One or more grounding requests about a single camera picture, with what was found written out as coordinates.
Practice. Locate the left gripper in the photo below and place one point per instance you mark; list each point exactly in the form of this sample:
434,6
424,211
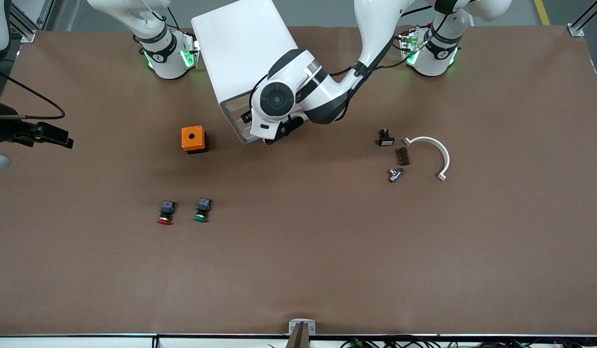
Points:
245,117

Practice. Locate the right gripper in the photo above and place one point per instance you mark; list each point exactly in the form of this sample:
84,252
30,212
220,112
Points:
3,131

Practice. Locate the white plastic drawer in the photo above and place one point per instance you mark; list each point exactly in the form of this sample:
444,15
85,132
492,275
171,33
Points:
248,139
240,120
244,129
235,104

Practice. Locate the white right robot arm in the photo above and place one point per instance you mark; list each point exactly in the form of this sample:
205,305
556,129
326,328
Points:
168,58

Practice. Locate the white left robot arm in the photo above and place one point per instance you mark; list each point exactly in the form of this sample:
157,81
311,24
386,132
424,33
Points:
376,29

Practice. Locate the white drawer cabinet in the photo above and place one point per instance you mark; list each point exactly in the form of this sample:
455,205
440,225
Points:
235,43

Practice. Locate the black square white-face push button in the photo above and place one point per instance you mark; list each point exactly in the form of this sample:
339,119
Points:
386,140

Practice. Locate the green mushroom push button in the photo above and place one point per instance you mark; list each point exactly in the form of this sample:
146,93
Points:
202,212

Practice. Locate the red mushroom push button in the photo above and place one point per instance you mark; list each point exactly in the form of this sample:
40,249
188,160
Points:
166,215

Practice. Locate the chrome angle valve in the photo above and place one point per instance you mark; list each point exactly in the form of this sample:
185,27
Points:
395,175

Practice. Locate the brown cylindrical capacitor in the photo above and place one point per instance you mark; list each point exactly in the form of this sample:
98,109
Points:
402,156

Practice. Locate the white curved pipe clamp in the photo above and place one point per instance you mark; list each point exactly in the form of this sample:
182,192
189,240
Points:
441,150

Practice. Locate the orange button enclosure box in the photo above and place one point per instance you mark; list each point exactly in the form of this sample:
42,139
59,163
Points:
192,140

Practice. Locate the aluminium frame post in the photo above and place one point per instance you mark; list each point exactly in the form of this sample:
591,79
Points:
575,30
28,35

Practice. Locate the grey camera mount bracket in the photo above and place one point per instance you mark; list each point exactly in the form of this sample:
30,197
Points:
302,338

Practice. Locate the white table edge rail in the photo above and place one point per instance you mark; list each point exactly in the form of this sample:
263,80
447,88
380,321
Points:
86,342

